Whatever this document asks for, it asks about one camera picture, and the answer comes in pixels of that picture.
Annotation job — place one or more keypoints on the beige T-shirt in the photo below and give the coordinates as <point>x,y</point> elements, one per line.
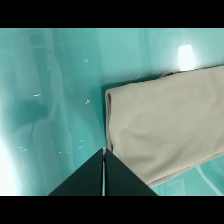
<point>166,126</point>

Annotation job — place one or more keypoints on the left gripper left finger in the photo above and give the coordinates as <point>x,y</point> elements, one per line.
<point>85,180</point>

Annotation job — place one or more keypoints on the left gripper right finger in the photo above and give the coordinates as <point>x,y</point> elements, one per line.
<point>123,180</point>

